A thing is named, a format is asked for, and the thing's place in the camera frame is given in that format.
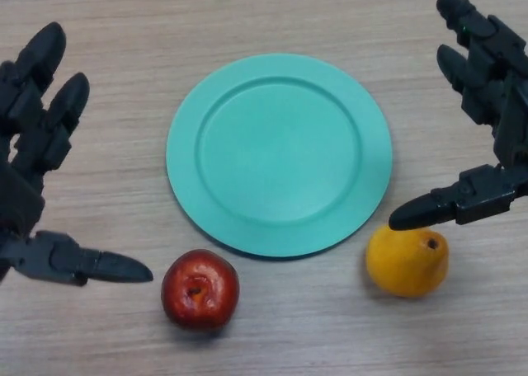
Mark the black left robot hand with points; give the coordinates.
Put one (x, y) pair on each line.
(29, 145)

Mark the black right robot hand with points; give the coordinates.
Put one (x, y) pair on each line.
(507, 104)

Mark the red apple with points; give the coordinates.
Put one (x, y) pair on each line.
(206, 306)

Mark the green round plate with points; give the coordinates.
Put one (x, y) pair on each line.
(280, 153)

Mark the yellow pear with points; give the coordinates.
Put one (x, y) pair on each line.
(404, 269)

